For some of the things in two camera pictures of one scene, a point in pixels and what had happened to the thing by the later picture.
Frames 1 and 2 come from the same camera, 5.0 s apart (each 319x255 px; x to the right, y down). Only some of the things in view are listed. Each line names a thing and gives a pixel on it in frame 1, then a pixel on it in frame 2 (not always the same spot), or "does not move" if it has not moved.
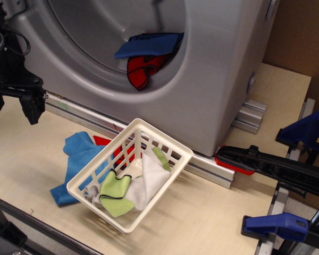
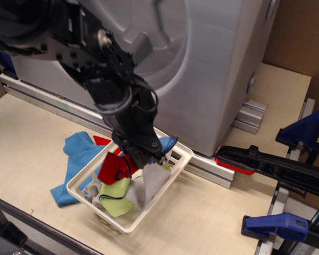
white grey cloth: x=143 y=187 does not move
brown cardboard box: x=299 y=42 does not move
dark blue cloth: x=149 y=44 → x=167 y=143
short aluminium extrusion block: x=250 y=116 does not move
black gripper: x=19 y=83 → x=133 y=126
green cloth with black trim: x=114 y=194 does not move
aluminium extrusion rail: x=203 y=166 does not move
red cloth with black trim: x=139 y=68 → x=116 y=166
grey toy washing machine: x=196 y=101 does not move
